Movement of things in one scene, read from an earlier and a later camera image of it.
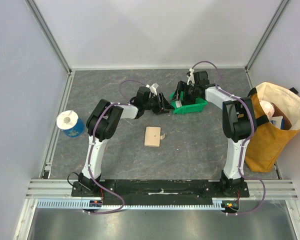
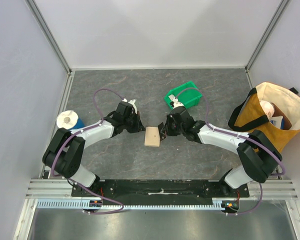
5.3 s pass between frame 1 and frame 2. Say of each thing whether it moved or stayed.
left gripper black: moved
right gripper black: moved
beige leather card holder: stayed
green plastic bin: moved
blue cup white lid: stayed
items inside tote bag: stayed
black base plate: stayed
